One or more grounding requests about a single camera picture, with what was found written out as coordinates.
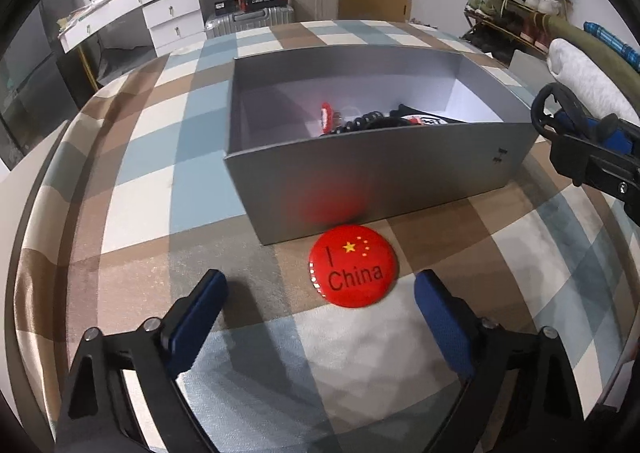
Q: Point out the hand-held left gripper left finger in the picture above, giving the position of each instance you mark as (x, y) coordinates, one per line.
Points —
(192, 328)

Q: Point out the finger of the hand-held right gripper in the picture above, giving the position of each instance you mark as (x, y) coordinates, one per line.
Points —
(575, 160)
(607, 135)

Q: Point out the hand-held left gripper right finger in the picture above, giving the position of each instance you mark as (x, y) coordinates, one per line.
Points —
(445, 328)

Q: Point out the round red badge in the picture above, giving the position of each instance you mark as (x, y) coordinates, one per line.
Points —
(355, 268)

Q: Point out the round white badge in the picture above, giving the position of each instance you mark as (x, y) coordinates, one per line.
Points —
(425, 121)

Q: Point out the grey cardboard box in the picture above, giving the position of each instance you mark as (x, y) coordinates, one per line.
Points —
(350, 183)

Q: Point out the small black hair claw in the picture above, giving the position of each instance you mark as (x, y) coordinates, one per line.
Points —
(400, 110)

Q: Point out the white rolled blanket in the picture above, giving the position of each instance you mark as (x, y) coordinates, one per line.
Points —
(585, 73)

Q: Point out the blue plaid roll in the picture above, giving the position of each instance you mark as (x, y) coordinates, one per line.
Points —
(612, 40)

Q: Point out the grey flat panel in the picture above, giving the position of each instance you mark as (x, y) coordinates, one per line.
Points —
(530, 73)

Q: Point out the green rolled mat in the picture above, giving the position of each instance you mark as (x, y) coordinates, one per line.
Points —
(585, 38)

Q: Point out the checked tablecloth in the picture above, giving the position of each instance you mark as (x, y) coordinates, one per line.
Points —
(150, 173)

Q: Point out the dark refrigerator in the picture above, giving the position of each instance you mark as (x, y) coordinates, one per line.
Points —
(30, 83)

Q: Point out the silver suitcase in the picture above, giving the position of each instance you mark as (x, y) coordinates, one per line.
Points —
(250, 20)

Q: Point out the white dressing table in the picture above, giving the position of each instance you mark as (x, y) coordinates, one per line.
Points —
(170, 15)

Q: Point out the small black box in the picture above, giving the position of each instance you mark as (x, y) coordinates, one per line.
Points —
(224, 7)

